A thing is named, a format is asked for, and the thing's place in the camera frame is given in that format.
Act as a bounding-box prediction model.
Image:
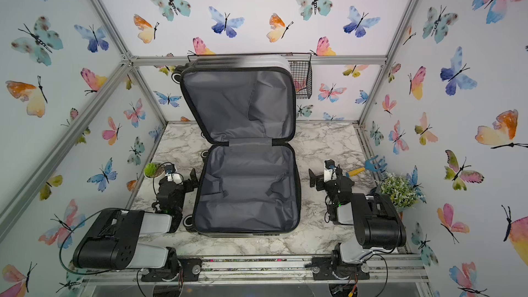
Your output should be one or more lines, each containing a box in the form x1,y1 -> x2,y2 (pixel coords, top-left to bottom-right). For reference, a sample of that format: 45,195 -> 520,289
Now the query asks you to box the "silver black space suitcase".
177,54 -> 301,237

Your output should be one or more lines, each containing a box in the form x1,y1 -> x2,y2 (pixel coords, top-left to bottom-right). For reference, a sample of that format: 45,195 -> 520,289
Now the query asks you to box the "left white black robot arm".
64,163 -> 202,283

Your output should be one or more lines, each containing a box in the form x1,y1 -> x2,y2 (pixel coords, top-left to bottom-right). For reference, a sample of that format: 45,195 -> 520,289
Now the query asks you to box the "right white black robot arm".
308,166 -> 406,282

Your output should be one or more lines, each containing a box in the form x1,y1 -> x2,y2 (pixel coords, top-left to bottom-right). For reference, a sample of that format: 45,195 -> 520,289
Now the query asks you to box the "small succulent in white pot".
143,162 -> 165,179

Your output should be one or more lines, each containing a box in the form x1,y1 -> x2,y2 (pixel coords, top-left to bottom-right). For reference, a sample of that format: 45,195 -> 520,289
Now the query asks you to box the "blue yellow garden rake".
346,155 -> 387,177

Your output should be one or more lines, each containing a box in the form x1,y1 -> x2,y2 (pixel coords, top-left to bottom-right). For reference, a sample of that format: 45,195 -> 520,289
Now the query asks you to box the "flowering plant in grey pot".
378,172 -> 425,215

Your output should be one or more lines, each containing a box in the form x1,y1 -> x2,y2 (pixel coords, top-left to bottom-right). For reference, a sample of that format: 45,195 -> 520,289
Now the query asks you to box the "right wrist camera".
323,159 -> 339,183

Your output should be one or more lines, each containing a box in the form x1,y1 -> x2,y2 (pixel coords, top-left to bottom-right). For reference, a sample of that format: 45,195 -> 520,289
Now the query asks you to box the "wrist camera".
323,159 -> 339,183
164,163 -> 184,184

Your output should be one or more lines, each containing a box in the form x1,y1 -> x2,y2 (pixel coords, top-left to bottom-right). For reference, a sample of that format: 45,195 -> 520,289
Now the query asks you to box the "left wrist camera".
164,163 -> 184,184

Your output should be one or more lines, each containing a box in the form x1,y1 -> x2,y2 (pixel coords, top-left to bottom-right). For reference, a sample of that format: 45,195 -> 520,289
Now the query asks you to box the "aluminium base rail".
80,254 -> 432,286

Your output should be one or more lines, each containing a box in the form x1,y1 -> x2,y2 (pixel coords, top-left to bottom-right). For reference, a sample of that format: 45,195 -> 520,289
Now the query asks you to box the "black wire wall basket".
286,53 -> 313,100

